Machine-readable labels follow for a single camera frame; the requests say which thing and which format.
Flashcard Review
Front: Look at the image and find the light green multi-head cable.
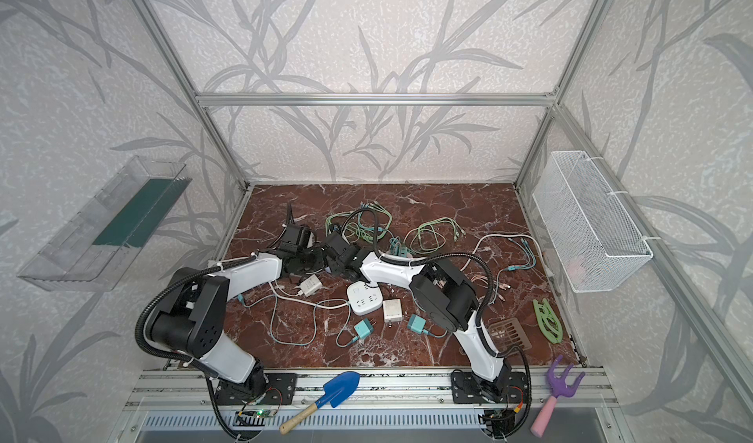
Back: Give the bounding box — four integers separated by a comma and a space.
408, 216, 467, 253

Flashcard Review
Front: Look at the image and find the teal charging cable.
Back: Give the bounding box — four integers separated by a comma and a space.
355, 200, 394, 244

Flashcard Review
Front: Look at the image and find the teal charger plug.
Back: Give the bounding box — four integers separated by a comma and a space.
408, 315, 427, 335
353, 319, 374, 341

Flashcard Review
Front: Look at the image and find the white power cord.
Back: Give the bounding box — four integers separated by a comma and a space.
469, 232, 545, 280

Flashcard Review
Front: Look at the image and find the white wire basket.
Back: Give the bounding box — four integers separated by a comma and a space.
533, 151, 653, 293

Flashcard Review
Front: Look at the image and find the green plastic toy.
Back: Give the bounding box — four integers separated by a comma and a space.
533, 298, 564, 344

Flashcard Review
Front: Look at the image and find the green plug in pink socket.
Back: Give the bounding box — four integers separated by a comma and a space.
389, 237, 410, 258

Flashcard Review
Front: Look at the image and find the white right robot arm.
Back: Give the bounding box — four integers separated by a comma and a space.
321, 233, 513, 392

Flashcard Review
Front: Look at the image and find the brown toy rake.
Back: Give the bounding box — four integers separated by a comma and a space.
487, 318, 531, 352

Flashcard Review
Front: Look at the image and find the white charger plug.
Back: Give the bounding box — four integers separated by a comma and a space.
382, 299, 403, 327
299, 274, 323, 297

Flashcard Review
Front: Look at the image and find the teal cable on right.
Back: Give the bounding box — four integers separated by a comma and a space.
505, 236, 537, 274

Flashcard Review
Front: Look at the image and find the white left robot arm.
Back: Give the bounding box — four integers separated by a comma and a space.
135, 221, 318, 389

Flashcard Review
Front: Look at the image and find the blue toy shovel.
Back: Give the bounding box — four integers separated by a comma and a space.
280, 372, 361, 435

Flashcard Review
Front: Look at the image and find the purple toy rake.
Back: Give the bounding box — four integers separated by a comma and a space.
531, 355, 586, 438

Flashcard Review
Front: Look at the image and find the clear plastic wall bin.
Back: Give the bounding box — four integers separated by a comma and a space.
19, 156, 191, 292

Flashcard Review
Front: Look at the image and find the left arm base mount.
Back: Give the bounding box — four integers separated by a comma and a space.
216, 372, 298, 406

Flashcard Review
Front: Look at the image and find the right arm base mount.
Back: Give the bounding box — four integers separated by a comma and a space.
450, 370, 527, 405

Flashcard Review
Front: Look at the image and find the white power socket cube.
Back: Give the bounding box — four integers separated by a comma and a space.
346, 281, 384, 317

